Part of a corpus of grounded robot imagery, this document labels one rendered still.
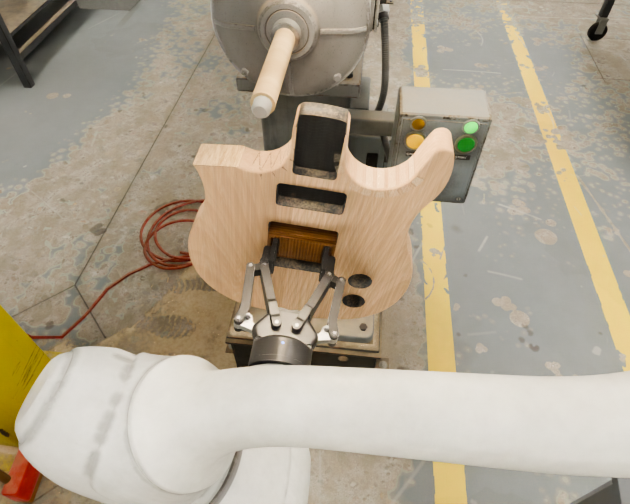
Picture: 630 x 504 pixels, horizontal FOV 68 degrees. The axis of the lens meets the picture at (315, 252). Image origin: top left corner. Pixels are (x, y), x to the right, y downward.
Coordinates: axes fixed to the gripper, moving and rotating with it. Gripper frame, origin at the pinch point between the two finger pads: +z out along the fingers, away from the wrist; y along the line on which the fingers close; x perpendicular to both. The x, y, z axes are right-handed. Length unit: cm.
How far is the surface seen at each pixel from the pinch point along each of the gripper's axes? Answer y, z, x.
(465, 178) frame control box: 28.6, 27.0, -2.8
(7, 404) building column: -82, 2, -96
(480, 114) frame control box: 26.7, 28.5, 10.0
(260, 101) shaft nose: -7.6, 5.4, 20.1
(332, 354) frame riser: 14, 29, -82
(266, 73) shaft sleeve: -7.9, 11.4, 20.5
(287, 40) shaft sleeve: -6.7, 21.5, 20.4
